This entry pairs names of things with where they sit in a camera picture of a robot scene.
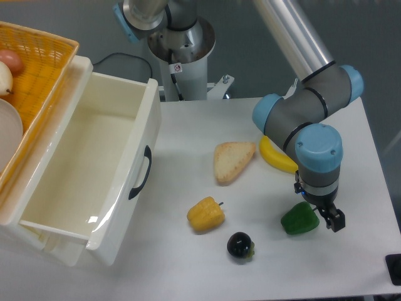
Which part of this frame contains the toasted bread slice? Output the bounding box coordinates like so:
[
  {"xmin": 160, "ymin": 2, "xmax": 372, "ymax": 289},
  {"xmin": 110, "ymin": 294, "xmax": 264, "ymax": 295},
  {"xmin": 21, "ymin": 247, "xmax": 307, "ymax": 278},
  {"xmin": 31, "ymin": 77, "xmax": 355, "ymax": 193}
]
[{"xmin": 214, "ymin": 142, "xmax": 256, "ymax": 185}]

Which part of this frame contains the dark purple eggplant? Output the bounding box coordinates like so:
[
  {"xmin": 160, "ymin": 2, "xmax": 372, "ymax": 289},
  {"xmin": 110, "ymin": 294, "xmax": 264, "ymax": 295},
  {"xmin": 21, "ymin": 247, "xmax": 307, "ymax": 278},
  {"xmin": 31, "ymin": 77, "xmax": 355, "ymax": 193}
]
[{"xmin": 227, "ymin": 232, "xmax": 254, "ymax": 259}]

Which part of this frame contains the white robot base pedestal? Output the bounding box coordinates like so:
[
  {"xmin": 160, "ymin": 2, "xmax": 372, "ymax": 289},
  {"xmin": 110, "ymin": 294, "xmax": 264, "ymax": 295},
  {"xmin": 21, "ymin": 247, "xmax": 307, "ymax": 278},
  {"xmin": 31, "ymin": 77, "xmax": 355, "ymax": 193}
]
[{"xmin": 148, "ymin": 17, "xmax": 234, "ymax": 102}]

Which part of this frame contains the black device at edge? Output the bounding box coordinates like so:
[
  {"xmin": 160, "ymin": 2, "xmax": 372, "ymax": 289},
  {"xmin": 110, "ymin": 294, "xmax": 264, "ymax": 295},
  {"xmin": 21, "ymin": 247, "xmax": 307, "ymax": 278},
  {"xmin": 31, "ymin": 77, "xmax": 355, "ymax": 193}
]
[{"xmin": 385, "ymin": 254, "xmax": 401, "ymax": 286}]

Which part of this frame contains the white pear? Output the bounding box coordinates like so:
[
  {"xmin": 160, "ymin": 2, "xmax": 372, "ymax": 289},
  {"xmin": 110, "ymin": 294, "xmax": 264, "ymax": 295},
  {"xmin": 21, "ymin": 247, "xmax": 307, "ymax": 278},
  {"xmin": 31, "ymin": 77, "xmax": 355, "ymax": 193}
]
[{"xmin": 0, "ymin": 62, "xmax": 13, "ymax": 96}]

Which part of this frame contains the black drawer handle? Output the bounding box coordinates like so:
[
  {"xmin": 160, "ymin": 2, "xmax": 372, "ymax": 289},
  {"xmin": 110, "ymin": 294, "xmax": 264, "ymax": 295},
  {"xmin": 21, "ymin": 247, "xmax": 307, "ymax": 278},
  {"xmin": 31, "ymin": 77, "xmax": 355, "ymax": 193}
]
[{"xmin": 128, "ymin": 145, "xmax": 153, "ymax": 200}]

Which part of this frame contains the white plate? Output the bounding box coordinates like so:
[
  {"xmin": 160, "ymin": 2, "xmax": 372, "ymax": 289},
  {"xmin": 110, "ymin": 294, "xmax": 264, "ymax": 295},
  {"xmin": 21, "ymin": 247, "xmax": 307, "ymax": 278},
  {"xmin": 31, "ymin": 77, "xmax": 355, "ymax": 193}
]
[{"xmin": 0, "ymin": 99, "xmax": 23, "ymax": 172}]

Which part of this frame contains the yellow banana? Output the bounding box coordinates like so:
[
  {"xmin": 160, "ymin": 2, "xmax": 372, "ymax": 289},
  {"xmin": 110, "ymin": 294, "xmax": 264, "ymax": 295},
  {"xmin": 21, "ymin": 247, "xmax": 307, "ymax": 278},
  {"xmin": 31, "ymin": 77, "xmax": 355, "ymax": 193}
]
[{"xmin": 259, "ymin": 135, "xmax": 298, "ymax": 174}]

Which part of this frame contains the black cable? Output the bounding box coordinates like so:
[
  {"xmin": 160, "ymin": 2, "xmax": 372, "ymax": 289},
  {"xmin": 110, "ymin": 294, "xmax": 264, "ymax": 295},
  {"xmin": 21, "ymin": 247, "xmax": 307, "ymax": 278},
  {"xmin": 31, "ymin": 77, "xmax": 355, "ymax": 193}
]
[{"xmin": 91, "ymin": 52, "xmax": 154, "ymax": 79}]

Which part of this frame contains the orange woven basket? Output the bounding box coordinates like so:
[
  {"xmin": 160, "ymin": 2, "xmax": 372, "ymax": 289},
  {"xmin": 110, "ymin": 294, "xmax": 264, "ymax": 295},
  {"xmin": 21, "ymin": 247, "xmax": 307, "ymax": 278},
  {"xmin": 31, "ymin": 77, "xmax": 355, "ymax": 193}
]
[{"xmin": 1, "ymin": 21, "xmax": 80, "ymax": 190}]

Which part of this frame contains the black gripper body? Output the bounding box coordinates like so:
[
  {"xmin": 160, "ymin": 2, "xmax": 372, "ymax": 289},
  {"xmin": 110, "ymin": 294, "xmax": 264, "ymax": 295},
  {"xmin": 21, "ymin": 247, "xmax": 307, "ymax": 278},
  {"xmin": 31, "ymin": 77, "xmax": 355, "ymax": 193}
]
[{"xmin": 294, "ymin": 174, "xmax": 338, "ymax": 213}]

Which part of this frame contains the white plastic drawer box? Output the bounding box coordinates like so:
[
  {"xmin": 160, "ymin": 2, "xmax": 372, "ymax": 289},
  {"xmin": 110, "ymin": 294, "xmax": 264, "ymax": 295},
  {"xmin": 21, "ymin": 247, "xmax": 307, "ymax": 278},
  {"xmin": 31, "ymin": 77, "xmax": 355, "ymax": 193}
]
[{"xmin": 1, "ymin": 56, "xmax": 161, "ymax": 266}]

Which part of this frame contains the green bell pepper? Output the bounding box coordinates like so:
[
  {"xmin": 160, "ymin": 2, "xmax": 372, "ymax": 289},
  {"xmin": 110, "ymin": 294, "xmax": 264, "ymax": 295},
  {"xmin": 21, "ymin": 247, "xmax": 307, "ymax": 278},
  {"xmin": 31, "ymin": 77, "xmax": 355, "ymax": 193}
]
[{"xmin": 280, "ymin": 201, "xmax": 320, "ymax": 235}]

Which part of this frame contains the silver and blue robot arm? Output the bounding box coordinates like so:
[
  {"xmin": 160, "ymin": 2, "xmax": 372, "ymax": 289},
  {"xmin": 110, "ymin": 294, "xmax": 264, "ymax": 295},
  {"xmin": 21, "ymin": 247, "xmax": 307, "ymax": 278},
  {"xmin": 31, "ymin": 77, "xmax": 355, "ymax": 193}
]
[{"xmin": 113, "ymin": 1, "xmax": 364, "ymax": 232}]

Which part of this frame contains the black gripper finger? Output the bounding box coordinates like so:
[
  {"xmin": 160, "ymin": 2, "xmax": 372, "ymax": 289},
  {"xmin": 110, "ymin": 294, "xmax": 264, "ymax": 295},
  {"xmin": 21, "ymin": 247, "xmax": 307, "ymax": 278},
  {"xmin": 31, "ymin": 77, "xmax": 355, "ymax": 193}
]
[{"xmin": 318, "ymin": 205, "xmax": 345, "ymax": 233}]

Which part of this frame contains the yellow bell pepper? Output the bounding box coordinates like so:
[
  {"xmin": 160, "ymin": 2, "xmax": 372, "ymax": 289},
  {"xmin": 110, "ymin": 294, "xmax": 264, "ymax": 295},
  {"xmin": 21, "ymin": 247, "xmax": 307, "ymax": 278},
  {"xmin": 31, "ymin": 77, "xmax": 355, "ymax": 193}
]
[{"xmin": 187, "ymin": 196, "xmax": 226, "ymax": 233}]

